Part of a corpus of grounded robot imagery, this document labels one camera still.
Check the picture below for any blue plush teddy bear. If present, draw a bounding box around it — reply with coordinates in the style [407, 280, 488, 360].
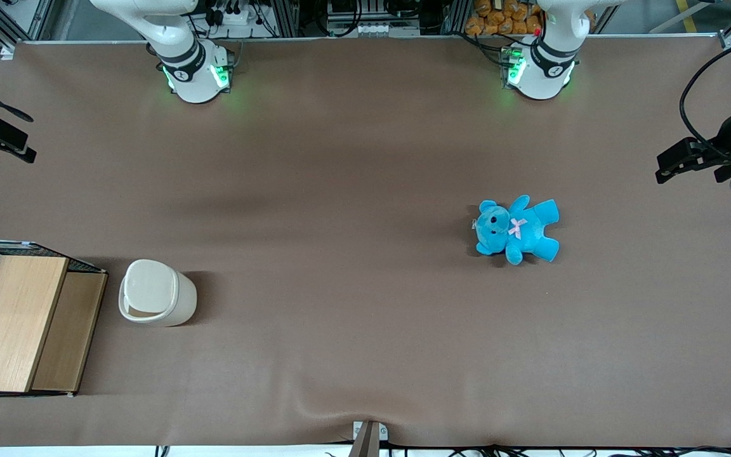
[472, 194, 560, 267]

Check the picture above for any light wooden board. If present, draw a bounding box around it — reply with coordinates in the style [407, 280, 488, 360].
[0, 255, 69, 393]

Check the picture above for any white terminal block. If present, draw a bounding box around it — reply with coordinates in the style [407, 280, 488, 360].
[334, 22, 421, 37]

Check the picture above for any brown table cloth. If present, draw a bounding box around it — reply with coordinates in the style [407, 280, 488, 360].
[0, 35, 731, 449]

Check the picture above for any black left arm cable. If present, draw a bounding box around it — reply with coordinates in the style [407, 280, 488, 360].
[679, 50, 731, 159]

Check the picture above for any white power strip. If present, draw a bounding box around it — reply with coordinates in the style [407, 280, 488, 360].
[210, 5, 261, 27]

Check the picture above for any darker wooden board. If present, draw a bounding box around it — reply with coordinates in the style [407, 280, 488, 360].
[30, 272, 108, 393]

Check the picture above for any cream white trash can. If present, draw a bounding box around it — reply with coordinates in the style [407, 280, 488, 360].
[118, 259, 198, 328]

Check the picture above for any orange plush toy pile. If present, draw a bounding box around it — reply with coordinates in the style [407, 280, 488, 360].
[465, 0, 544, 36]

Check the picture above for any grey metal bracket post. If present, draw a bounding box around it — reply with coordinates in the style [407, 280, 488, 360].
[352, 420, 389, 457]

